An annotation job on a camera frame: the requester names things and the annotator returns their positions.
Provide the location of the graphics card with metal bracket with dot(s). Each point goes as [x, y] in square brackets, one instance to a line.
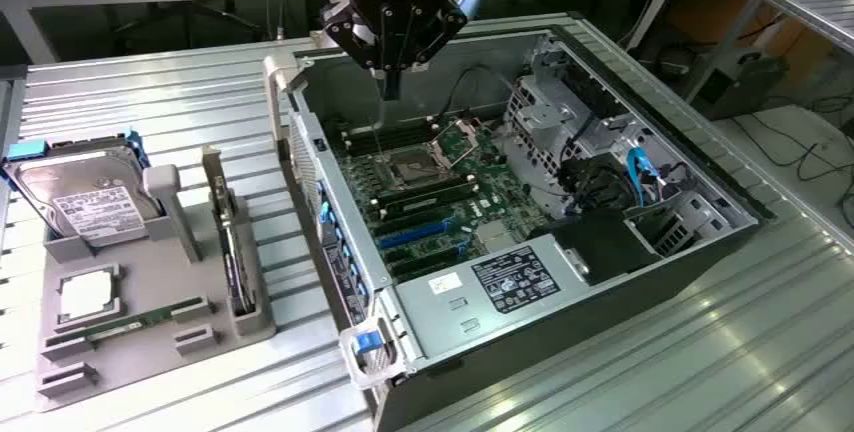
[230, 232]

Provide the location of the metal socket cover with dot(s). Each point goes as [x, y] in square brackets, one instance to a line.
[460, 132]

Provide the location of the thin metal locking lever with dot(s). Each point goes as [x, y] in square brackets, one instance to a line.
[378, 132]

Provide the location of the silver disk bay cage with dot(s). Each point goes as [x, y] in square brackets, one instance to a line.
[540, 117]

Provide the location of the empty black RAM slot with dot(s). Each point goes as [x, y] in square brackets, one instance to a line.
[416, 189]
[394, 142]
[420, 196]
[383, 133]

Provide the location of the CPU socket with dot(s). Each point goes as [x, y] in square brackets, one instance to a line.
[408, 169]

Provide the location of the green motherboard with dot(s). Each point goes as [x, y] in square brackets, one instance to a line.
[494, 192]

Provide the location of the black round device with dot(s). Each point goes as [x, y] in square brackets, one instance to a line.
[677, 59]

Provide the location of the installed RAM stick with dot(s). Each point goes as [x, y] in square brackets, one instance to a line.
[427, 204]

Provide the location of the blue card retention clip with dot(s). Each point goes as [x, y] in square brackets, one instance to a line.
[326, 213]
[347, 258]
[363, 295]
[339, 240]

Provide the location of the blue expansion slot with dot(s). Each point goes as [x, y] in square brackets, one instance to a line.
[416, 233]

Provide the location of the silver chipset heatsink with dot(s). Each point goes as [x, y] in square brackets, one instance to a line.
[500, 239]

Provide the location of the black box device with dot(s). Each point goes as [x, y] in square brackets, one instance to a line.
[747, 87]

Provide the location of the long black expansion slot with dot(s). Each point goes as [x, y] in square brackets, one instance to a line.
[427, 259]

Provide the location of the silver hard disk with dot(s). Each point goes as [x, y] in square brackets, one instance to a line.
[80, 177]

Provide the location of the blue disk carrier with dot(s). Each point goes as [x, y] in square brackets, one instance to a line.
[23, 152]

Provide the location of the grey parts rack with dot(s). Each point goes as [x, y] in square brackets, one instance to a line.
[153, 277]

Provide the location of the grey power supply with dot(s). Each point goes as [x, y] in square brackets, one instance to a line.
[434, 322]

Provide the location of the silver CPU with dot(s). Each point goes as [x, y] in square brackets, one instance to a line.
[85, 294]

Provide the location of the green RAM stick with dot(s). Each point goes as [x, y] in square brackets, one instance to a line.
[140, 321]

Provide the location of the open black PC case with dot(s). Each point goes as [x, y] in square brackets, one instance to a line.
[600, 352]

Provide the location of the grey aluminium frame profile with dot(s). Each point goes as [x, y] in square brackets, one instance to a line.
[9, 102]

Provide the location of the metal frame table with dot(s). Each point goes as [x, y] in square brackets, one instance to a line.
[801, 4]

